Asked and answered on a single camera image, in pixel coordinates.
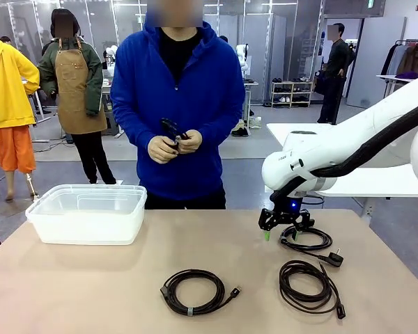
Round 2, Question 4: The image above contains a clothes rack with coats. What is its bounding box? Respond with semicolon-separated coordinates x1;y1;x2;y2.
379;38;418;79

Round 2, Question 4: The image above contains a black USB extension cable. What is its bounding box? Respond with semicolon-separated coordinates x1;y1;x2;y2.
278;260;348;320

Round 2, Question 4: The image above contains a wooden shoe rack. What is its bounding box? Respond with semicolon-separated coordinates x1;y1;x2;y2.
270;80;314;109

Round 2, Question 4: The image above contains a person in black clothes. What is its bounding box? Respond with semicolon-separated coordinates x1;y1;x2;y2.
315;22;353;125

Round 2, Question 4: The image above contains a large white table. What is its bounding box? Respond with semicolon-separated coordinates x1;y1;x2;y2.
266;122;418;199

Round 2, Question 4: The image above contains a small white desk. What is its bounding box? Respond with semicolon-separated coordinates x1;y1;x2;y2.
376;74;415;99

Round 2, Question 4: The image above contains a translucent white plastic bin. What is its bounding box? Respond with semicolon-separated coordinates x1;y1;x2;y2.
25;184;148;246

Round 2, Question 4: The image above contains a person in blue hoodie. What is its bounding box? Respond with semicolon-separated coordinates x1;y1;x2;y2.
110;0;247;210

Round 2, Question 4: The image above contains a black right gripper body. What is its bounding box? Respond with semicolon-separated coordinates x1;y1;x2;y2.
270;195;309;223

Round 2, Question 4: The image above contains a person's right forearm blue sleeve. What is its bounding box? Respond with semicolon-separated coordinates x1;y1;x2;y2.
118;111;161;156

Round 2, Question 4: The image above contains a person with brown apron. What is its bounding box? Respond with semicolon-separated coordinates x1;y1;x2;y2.
38;8;118;185

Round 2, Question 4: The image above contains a black power cable with plug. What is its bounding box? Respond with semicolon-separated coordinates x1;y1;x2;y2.
278;225;345;268

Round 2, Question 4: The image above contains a figure in yellow hoodie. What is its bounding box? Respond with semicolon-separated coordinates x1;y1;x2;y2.
0;13;41;202

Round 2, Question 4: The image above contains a person's left forearm blue sleeve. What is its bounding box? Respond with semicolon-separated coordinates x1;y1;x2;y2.
194;104;247;159

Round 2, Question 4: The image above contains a person's right hand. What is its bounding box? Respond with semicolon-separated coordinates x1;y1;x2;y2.
147;134;180;164

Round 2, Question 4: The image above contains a person's left hand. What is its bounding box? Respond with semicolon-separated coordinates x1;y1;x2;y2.
176;129;203;154

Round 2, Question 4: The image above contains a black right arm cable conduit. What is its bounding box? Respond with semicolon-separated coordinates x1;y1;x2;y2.
270;98;418;209

